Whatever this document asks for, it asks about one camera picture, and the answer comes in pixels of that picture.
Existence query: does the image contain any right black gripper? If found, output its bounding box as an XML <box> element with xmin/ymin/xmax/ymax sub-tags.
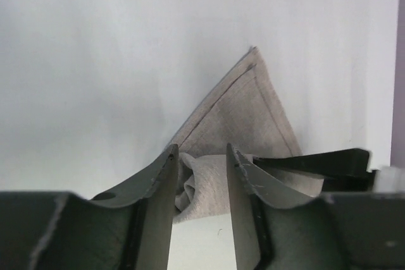
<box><xmin>253</xmin><ymin>148</ymin><xmax>376</xmax><ymax>192</ymax></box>

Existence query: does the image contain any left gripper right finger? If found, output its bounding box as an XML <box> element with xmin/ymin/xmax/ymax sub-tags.
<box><xmin>226</xmin><ymin>144</ymin><xmax>320</xmax><ymax>269</ymax></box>

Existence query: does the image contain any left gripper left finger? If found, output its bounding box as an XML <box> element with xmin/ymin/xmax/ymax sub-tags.
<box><xmin>91</xmin><ymin>144</ymin><xmax>179</xmax><ymax>269</ymax></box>

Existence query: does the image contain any grey cloth napkin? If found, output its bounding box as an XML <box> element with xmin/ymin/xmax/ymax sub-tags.
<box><xmin>164</xmin><ymin>45</ymin><xmax>325</xmax><ymax>225</ymax></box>

